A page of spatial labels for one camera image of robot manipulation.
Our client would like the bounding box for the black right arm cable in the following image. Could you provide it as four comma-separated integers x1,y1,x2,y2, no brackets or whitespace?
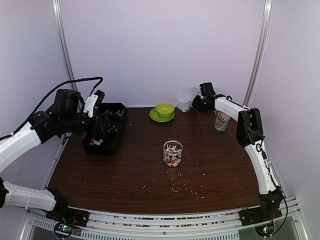
246,112,290,236

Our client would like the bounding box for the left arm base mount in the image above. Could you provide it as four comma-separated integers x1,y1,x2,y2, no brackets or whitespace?
44,189,90,240

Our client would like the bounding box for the front aluminium rail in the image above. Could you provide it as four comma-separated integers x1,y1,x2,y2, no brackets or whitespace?
24,208,303,240

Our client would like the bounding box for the silver jar lid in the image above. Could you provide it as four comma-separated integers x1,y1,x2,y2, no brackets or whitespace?
177,102,191,113

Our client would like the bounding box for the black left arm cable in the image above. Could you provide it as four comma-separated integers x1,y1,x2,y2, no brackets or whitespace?
0,76,104,141

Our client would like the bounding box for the coral pattern ceramic mug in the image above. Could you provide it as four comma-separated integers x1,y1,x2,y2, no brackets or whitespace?
214,110,231,132

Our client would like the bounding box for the aluminium frame post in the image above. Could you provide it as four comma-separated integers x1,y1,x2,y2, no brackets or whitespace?
243,0,274,107
52,0,76,81

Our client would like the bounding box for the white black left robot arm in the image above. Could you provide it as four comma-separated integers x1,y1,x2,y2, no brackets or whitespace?
0,89,110,222

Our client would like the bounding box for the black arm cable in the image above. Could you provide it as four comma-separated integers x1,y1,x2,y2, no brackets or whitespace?
246,112,290,236
0,76,104,141

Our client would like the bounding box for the green bowl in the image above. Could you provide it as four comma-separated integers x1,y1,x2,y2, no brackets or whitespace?
155,103,175,118

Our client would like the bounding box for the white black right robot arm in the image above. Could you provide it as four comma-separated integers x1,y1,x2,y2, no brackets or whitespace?
191,82,284,221

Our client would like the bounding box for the right aluminium frame post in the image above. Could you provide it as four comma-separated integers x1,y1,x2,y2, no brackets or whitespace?
243,0,274,107

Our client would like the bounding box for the left aluminium frame post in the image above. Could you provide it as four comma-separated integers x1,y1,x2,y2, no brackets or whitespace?
52,0,76,81

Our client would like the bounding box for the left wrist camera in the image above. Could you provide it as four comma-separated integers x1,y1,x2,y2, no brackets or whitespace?
82,90,105,118

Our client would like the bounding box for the green saucer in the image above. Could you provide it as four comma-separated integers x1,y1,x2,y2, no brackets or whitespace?
149,108,175,123

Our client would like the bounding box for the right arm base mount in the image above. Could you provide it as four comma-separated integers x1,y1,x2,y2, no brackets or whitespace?
239,200,282,238

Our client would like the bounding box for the black three-compartment candy tray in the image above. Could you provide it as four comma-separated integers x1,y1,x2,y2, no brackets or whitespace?
81,102,128,156

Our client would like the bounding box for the clear plastic jar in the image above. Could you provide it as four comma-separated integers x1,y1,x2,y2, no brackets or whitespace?
162,139,183,168

